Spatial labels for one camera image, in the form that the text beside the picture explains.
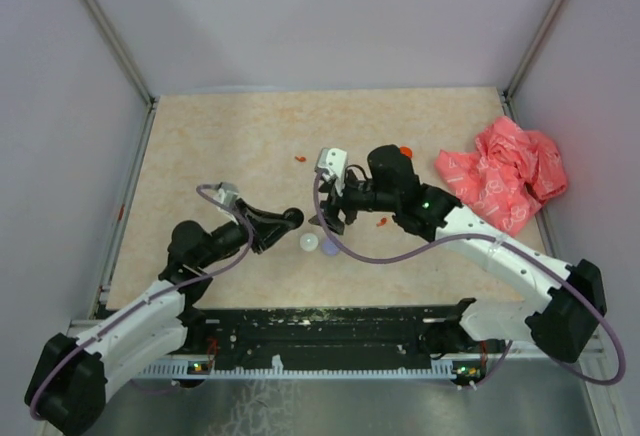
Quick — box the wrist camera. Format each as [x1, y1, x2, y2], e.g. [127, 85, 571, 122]
[212, 182, 239, 213]
[315, 147, 348, 195]

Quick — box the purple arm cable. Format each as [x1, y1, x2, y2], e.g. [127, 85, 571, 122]
[28, 183, 254, 420]
[312, 170, 627, 386]

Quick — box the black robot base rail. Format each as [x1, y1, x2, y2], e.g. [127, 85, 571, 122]
[124, 300, 506, 387]

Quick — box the white earbud charging case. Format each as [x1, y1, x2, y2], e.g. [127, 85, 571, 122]
[299, 232, 319, 252]

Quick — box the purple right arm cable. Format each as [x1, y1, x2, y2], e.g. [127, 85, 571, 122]
[312, 170, 627, 386]

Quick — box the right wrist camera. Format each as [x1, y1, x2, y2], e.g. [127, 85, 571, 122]
[315, 147, 348, 195]

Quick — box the pink crumpled plastic bag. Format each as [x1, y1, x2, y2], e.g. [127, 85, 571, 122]
[434, 116, 568, 237]

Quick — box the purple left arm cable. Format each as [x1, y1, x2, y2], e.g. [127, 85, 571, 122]
[28, 183, 254, 420]

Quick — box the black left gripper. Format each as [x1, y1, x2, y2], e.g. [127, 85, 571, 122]
[197, 197, 296, 269]

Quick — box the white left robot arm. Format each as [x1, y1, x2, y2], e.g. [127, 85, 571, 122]
[24, 199, 304, 435]

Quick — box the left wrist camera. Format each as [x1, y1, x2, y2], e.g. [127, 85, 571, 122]
[212, 182, 239, 213]

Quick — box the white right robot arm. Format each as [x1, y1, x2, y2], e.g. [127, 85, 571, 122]
[311, 145, 606, 363]

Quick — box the orange earbud charging case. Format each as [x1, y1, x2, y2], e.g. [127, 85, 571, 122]
[400, 146, 413, 158]

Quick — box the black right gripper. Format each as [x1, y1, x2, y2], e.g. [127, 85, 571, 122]
[309, 169, 398, 235]

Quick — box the purple earbud charging case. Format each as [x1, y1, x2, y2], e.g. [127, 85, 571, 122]
[321, 238, 341, 257]

